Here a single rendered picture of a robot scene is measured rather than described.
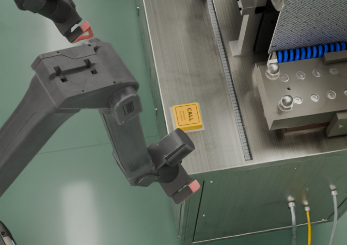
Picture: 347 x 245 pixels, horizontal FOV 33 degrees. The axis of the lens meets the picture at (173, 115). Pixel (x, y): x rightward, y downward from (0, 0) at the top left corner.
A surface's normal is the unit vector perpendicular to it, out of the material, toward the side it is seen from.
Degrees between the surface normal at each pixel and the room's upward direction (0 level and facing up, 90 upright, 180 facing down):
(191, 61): 0
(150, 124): 0
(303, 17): 90
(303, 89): 0
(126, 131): 90
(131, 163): 84
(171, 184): 30
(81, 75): 24
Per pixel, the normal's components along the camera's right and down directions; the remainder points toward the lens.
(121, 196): 0.02, -0.44
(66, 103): 0.54, 0.76
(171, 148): -0.34, -0.20
